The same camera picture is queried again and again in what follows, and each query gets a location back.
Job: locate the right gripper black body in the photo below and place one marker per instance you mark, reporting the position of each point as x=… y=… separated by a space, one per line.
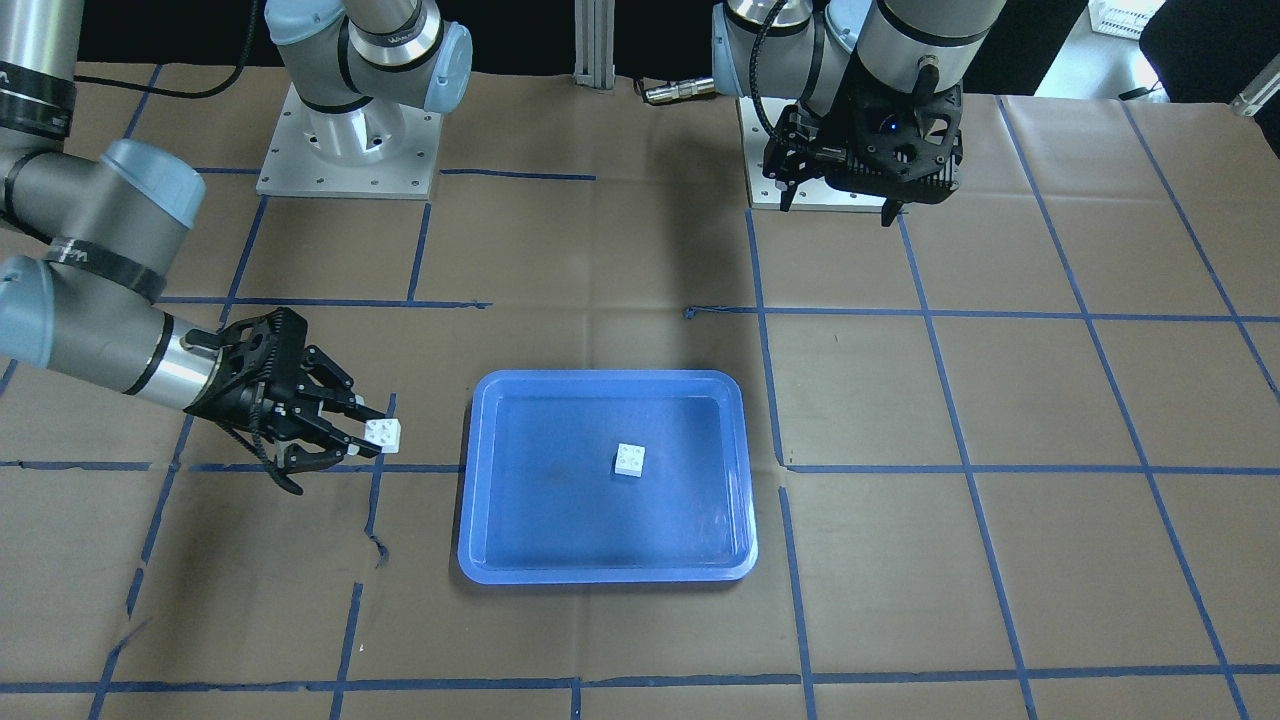
x=232 y=398

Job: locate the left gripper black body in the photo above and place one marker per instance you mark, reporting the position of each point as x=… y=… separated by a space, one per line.
x=833 y=127

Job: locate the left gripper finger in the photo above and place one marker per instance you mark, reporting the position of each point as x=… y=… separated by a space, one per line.
x=891 y=211
x=787 y=168

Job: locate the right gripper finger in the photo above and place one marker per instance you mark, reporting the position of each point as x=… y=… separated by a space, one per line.
x=292 y=458
x=325 y=382

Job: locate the white block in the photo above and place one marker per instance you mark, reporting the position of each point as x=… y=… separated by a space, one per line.
x=385 y=433
x=629 y=460

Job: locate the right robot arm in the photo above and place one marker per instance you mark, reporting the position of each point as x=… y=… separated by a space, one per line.
x=113 y=226

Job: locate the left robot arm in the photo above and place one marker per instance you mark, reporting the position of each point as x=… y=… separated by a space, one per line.
x=769 y=54

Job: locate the blue plastic tray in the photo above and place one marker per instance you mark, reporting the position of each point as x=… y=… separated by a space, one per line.
x=542 y=506

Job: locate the metal connector plug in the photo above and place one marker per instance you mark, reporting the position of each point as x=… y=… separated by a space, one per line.
x=677 y=91

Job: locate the aluminium frame post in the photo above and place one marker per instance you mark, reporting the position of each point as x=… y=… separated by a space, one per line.
x=593 y=51

